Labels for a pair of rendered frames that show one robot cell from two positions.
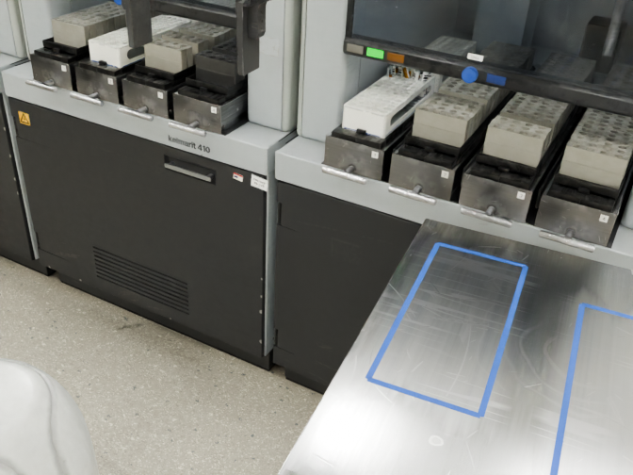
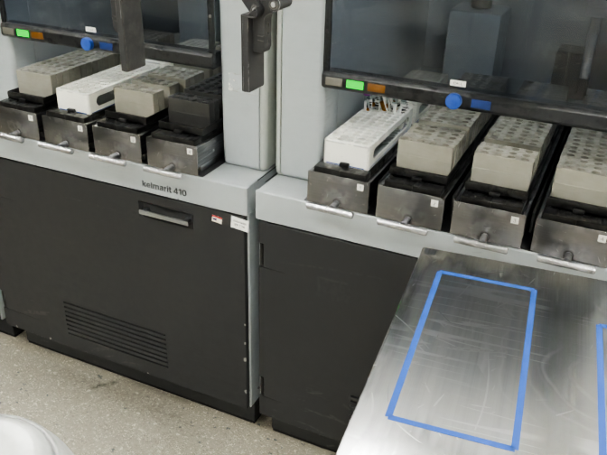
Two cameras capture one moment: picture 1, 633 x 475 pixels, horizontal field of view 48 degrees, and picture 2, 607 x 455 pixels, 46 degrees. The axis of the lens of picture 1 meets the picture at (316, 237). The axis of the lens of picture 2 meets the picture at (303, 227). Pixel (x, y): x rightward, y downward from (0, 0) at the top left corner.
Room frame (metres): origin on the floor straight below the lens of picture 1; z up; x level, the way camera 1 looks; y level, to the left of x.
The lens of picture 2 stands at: (0.03, 0.05, 1.39)
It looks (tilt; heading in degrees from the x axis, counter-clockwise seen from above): 28 degrees down; 358
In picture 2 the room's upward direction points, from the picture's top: 2 degrees clockwise
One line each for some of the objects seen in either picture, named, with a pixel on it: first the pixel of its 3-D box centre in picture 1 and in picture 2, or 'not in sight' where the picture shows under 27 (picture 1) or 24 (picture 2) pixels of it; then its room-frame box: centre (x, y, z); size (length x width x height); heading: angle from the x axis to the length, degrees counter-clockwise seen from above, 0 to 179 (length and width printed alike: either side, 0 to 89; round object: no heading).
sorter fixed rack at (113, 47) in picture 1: (143, 41); (111, 88); (1.83, 0.48, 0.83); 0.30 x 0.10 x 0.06; 153
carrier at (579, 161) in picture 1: (592, 165); (584, 185); (1.22, -0.51, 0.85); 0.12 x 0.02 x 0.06; 62
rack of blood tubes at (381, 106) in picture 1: (390, 102); (370, 134); (1.51, -0.15, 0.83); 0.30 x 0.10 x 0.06; 153
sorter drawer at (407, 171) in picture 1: (470, 121); (451, 150); (1.56, -0.35, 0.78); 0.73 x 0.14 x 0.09; 153
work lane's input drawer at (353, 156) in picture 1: (410, 106); (388, 139); (1.63, -0.21, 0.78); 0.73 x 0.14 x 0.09; 153
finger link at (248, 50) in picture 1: (248, 36); (252, 51); (0.68, 0.08, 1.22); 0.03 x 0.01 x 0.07; 153
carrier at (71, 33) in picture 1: (71, 33); (37, 83); (1.81, 0.66, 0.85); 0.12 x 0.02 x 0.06; 64
